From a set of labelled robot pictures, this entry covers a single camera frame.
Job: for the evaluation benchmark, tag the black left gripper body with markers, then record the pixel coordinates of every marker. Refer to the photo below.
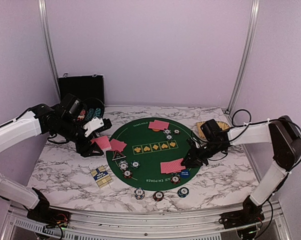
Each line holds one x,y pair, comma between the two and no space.
80,147

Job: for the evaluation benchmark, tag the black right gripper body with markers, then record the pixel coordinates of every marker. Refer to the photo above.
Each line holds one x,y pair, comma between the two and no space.
201,156

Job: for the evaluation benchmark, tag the red backed card deck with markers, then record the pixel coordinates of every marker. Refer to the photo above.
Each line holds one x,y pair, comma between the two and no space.
103,143

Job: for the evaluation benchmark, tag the blue small blind button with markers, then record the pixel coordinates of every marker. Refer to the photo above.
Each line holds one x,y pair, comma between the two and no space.
184,174

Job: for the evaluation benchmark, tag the red card being dealt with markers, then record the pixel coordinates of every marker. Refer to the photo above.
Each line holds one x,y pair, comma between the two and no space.
178,160

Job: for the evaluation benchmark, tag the red card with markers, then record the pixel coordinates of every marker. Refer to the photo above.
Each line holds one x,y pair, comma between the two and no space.
170,167

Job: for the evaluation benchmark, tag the blue white chip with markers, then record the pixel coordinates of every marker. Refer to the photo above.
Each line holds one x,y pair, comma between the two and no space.
167,131

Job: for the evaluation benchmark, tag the teal 50 chip stack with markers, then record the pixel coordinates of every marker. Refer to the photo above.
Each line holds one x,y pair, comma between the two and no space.
183,192

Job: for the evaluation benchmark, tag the blue tan chips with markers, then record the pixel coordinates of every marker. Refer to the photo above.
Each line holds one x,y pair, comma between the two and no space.
123,165

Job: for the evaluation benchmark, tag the brown 100 chips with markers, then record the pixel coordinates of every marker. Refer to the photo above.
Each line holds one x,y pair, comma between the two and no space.
127,174

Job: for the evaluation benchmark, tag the brown 100 chip stack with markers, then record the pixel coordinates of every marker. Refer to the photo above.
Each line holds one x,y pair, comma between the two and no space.
158,196

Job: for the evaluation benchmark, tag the teal 50 chips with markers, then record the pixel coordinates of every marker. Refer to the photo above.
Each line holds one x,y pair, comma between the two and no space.
135,164

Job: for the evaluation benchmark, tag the blue tan 10 chip stack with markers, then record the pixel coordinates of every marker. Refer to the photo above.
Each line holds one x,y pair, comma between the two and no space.
139,193

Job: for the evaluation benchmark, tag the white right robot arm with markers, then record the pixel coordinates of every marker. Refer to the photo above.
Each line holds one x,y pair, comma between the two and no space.
279,139

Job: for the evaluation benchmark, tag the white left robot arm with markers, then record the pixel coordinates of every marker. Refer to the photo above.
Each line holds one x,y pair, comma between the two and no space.
23,137

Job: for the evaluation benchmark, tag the blue texas holdem card box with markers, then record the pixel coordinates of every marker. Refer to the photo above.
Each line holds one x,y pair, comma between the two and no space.
101,176

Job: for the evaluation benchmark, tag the dark green chip row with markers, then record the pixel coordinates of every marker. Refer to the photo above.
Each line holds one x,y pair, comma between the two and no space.
90,114

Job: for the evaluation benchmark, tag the teal 50 chip row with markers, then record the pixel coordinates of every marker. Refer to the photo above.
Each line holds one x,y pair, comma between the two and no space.
97,113

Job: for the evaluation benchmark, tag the black triangular all-in marker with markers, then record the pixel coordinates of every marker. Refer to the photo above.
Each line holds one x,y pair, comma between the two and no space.
117,155

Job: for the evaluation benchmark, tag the green round poker mat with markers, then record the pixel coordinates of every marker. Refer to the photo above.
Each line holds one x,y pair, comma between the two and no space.
150,148

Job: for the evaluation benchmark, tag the black poker chip case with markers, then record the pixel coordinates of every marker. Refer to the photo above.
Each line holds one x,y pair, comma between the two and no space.
87,88

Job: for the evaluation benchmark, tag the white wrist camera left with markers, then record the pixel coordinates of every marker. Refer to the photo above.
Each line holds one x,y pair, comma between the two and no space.
93,125

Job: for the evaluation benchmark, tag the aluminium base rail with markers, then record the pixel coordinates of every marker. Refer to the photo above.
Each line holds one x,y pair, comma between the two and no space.
98,225

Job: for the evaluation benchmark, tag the left aluminium frame post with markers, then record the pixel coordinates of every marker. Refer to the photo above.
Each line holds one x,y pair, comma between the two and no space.
47,39

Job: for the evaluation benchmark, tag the aluminium frame post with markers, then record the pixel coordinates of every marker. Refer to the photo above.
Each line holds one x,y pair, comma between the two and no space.
47,39
248,45

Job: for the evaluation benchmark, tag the right aluminium frame post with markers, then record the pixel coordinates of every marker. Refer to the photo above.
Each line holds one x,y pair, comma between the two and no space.
248,45

